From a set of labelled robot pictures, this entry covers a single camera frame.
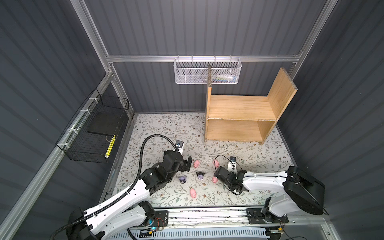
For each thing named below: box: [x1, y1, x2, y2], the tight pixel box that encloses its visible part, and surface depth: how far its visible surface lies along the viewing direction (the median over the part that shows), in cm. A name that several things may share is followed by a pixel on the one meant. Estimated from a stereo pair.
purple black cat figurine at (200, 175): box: [196, 171, 206, 180], surface depth 86 cm
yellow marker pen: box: [105, 134, 116, 159], surface depth 70 cm
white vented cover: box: [107, 227, 271, 240], surface depth 72 cm
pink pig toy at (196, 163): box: [193, 160, 200, 168], surface depth 93 cm
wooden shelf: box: [204, 65, 298, 144], surface depth 87 cm
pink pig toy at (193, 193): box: [190, 188, 197, 199], surface depth 82 cm
